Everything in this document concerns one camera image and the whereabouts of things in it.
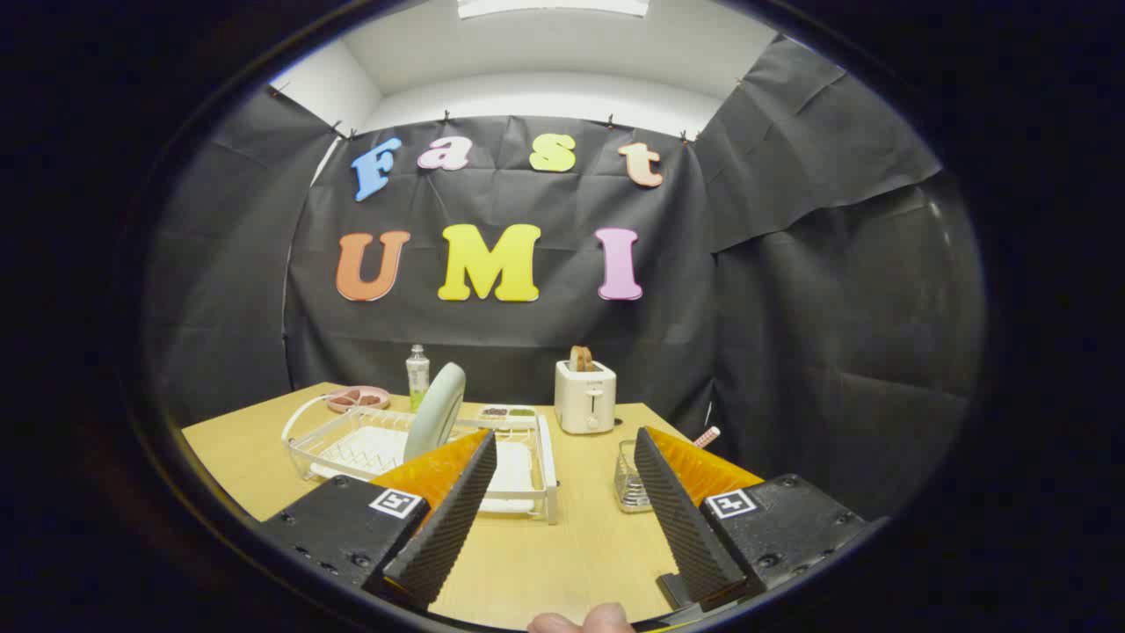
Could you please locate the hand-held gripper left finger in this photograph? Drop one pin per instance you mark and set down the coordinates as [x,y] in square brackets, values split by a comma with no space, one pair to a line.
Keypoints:
[444,527]

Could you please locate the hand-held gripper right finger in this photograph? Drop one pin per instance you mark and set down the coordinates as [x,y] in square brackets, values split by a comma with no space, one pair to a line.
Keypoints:
[690,527]

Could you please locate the light green plate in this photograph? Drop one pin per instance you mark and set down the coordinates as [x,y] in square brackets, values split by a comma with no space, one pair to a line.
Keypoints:
[437,409]

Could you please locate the white divided dish with beans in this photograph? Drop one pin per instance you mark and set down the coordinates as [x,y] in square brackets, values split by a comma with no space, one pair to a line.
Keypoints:
[507,417]

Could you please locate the pink oval plate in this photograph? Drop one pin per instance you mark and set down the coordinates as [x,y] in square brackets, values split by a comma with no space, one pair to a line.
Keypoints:
[352,409]

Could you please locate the white drip tray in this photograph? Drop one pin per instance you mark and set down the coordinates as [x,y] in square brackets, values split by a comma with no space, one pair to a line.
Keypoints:
[514,479]

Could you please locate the clear bottle with green drink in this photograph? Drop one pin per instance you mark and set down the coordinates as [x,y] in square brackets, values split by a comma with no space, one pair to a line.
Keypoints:
[417,378]

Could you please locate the white toaster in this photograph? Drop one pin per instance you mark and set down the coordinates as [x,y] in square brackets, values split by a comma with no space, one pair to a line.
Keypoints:
[584,396]

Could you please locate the brown bread slice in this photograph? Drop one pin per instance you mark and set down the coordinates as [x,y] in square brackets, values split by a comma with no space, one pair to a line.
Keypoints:
[580,359]

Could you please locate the black backdrop cloth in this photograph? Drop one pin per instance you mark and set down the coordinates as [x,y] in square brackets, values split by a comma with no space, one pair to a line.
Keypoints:
[527,343]

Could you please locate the ceiling light panel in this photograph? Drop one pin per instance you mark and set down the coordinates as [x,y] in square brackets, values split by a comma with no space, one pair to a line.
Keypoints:
[554,7]

